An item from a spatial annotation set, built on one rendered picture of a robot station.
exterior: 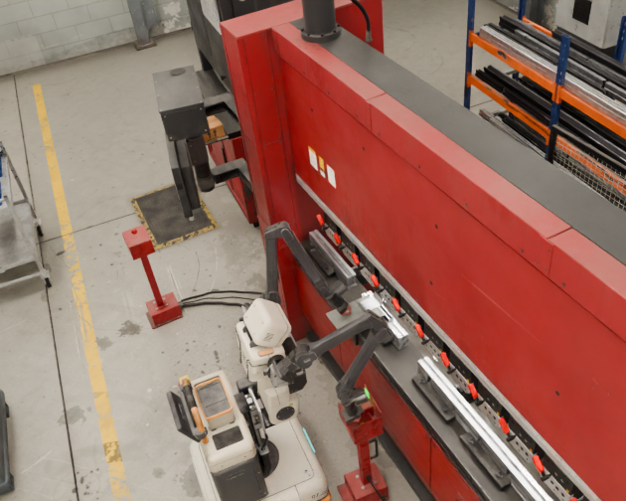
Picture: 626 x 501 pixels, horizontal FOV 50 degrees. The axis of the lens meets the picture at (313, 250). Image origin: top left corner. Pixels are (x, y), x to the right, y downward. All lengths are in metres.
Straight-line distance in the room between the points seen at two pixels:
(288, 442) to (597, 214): 2.44
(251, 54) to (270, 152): 0.60
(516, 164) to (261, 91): 1.72
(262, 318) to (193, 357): 1.87
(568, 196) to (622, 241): 0.25
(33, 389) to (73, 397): 0.33
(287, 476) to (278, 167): 1.75
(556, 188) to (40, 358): 4.12
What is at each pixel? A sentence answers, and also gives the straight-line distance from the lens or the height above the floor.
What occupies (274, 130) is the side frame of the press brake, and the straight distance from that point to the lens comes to 3.86.
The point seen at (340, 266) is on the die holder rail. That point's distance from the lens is 4.00.
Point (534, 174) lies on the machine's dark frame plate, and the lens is 2.39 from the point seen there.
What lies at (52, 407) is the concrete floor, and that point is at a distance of 5.11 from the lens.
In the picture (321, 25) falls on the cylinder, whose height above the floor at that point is 2.38.
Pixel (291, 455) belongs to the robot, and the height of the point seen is 0.28.
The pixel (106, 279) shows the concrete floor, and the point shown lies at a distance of 5.88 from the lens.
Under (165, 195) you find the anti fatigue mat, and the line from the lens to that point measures 6.61.
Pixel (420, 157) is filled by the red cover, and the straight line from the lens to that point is 2.59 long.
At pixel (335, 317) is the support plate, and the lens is 3.67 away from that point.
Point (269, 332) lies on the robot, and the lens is 3.18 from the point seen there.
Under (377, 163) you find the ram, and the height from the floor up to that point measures 2.00.
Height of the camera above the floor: 3.65
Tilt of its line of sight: 40 degrees down
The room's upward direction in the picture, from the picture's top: 8 degrees counter-clockwise
